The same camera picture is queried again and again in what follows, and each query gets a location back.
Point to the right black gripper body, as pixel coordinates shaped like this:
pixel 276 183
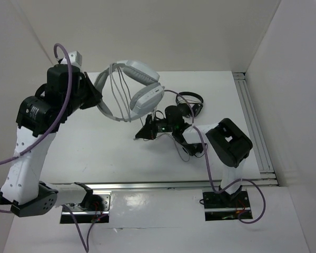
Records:
pixel 164 126

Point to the white over-ear headphones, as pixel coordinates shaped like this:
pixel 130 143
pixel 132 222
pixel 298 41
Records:
pixel 134 86

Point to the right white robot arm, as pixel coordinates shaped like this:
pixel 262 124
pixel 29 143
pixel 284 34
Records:
pixel 230 144

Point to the aluminium side rail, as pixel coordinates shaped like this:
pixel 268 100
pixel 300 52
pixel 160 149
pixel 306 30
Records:
pixel 260 150

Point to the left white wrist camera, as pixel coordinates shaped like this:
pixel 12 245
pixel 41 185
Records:
pixel 75 58

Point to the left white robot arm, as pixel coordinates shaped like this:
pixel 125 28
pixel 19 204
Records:
pixel 39 118

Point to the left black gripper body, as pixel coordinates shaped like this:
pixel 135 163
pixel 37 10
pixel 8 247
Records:
pixel 74 101

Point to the aluminium mounting rail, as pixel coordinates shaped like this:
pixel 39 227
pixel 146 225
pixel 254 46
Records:
pixel 216 206

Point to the black on-ear headphones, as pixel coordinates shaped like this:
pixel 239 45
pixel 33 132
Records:
pixel 189 103
pixel 194 150

